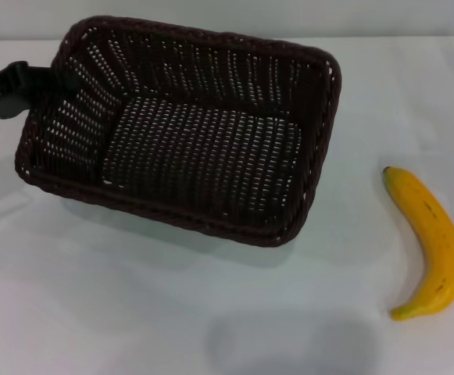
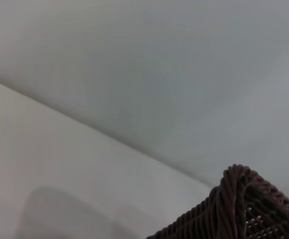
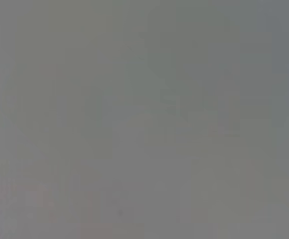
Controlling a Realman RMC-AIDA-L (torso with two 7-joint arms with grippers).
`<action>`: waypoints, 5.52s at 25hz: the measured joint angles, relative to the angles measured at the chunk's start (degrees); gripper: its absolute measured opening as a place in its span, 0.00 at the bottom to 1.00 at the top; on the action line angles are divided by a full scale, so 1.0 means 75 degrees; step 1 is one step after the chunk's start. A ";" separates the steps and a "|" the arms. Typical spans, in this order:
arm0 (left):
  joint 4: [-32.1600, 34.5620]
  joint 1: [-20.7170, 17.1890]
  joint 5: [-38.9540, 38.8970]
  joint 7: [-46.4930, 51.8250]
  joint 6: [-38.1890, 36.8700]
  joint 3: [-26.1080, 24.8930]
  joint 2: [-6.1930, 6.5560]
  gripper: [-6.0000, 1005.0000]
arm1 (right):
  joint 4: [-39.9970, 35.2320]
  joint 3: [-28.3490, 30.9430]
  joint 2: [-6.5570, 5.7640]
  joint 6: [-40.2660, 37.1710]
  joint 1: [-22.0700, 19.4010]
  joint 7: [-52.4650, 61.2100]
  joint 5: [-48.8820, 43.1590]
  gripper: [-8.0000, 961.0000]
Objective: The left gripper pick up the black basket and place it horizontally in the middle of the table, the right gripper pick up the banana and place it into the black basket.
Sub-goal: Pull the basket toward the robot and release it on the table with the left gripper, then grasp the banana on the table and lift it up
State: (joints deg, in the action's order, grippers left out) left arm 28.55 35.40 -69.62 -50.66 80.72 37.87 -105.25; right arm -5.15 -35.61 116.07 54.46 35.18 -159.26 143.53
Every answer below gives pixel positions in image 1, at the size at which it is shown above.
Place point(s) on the yellow banana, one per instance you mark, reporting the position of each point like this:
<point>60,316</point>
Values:
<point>437,242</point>

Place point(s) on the dark brown woven basket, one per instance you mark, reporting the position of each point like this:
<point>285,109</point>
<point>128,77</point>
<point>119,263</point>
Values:
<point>203,156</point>

